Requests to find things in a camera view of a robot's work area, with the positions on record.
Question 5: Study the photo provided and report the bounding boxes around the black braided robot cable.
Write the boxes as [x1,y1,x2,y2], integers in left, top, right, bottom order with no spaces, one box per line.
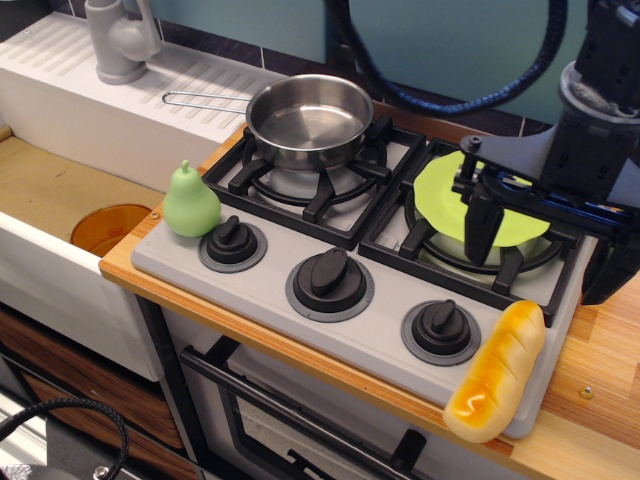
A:
[327,0,569,115]

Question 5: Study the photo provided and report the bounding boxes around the black cable bottom left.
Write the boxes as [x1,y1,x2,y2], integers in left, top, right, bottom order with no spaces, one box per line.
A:
[0,399,131,480]

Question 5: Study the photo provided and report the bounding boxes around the orange sink drain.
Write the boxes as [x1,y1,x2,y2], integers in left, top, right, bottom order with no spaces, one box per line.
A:
[70,203,151,257]

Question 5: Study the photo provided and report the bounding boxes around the left black burner grate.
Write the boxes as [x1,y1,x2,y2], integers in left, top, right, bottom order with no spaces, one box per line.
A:
[203,116,427,250]

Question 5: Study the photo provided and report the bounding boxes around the toy bread loaf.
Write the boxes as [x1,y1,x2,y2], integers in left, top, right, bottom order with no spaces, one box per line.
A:
[443,300,546,444]

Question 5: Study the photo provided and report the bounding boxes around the white toy sink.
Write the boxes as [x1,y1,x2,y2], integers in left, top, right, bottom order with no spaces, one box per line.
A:
[1,13,275,381]

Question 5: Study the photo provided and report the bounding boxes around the lime green plate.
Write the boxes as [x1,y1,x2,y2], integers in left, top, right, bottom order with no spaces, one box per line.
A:
[413,151,550,247]

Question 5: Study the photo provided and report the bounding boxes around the middle black stove knob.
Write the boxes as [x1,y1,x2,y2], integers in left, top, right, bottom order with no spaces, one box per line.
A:
[285,247,375,323]

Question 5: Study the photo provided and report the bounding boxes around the grey toy stove top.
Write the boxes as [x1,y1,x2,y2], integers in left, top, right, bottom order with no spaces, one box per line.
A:
[131,131,595,438]

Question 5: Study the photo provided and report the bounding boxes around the green toy pear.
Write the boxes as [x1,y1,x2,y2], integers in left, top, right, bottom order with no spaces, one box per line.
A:
[162,160,221,238]

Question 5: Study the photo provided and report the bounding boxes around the right black stove knob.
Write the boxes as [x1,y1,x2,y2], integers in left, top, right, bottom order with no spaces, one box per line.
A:
[401,299,482,367]

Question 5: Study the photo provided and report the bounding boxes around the black burner grate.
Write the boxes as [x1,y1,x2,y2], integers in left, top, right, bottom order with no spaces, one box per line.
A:
[203,116,427,250]
[359,140,584,327]

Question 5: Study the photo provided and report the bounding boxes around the right black burner grate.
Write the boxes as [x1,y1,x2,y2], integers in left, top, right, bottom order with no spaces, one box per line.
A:
[359,140,584,327]

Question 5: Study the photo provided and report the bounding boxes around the stainless steel pan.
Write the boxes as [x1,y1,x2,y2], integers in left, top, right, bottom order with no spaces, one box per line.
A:
[162,74,374,172]

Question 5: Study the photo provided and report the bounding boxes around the oven door with handle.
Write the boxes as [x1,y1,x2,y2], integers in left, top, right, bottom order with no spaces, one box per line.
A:
[179,336,519,479]

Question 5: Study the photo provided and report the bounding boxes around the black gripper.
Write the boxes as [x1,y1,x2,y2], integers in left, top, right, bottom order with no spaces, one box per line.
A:
[453,121,639,305]

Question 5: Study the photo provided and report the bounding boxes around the wooden drawer cabinet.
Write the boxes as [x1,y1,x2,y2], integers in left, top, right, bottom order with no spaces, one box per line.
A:
[1,304,199,479]

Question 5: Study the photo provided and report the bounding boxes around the grey toy faucet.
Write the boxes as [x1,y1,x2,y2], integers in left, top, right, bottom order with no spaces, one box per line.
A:
[85,0,162,85]

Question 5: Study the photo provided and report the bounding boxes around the black stove knob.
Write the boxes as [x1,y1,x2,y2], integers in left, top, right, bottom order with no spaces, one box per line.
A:
[198,215,268,274]
[285,247,375,323]
[401,299,482,367]

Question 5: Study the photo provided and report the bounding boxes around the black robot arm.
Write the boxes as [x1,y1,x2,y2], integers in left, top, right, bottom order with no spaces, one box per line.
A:
[453,1,639,305]

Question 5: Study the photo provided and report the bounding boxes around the left black stove knob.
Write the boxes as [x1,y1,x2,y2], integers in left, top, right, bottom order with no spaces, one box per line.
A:
[198,215,268,274]

